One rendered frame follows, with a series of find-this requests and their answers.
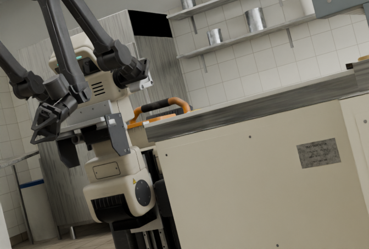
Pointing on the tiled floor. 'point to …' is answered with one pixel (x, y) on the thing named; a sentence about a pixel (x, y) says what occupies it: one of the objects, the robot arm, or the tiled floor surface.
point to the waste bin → (39, 210)
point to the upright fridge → (138, 42)
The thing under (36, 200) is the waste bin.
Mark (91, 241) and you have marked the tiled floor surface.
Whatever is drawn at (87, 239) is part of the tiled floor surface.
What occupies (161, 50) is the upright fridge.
